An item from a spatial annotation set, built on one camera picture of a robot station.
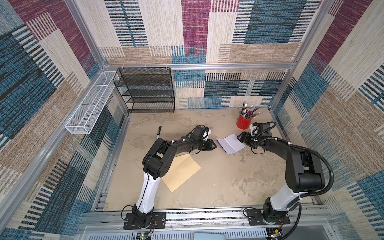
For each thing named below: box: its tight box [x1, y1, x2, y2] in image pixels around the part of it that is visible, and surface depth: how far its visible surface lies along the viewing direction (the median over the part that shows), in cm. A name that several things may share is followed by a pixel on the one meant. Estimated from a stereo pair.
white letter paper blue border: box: [216, 133, 246, 155], surface depth 101 cm
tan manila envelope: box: [161, 153, 202, 193], surface depth 94 cm
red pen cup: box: [236, 110, 253, 130], surface depth 107 cm
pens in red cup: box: [237, 100, 261, 119], surface depth 107 cm
